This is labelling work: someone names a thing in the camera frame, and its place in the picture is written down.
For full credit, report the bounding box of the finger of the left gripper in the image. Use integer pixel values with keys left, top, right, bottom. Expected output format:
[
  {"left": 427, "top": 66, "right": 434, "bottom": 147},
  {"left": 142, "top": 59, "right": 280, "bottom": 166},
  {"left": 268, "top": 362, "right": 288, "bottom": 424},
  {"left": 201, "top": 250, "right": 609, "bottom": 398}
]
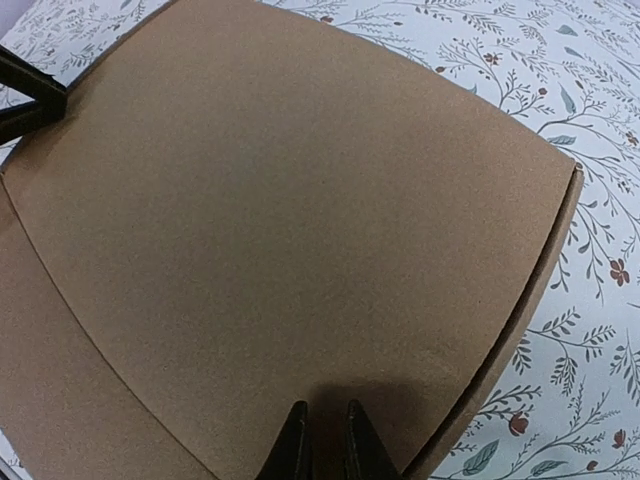
[{"left": 1, "top": 47, "right": 68, "bottom": 144}]

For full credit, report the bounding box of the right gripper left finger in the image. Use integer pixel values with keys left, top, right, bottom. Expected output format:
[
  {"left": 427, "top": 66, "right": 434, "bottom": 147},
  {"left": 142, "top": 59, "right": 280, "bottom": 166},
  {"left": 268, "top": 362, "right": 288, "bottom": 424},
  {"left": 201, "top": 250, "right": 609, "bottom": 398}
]
[{"left": 259, "top": 401, "right": 313, "bottom": 480}]

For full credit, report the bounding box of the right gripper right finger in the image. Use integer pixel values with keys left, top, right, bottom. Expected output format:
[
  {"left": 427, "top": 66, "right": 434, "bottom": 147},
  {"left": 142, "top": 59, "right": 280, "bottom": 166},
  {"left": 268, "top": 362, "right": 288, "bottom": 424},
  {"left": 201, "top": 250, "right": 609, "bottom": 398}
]
[{"left": 344, "top": 400, "right": 402, "bottom": 480}]

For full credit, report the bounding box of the brown cardboard box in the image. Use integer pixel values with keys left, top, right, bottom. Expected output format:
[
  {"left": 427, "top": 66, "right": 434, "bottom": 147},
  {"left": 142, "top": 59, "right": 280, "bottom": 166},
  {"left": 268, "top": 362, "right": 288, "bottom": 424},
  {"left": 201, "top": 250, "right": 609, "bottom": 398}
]
[{"left": 1, "top": 1, "right": 584, "bottom": 479}]

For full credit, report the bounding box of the floral patterned table mat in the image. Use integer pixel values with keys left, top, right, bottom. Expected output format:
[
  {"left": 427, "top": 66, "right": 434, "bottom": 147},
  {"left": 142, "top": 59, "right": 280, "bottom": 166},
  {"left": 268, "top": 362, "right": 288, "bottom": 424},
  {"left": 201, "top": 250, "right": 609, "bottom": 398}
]
[{"left": 1, "top": 1, "right": 639, "bottom": 479}]

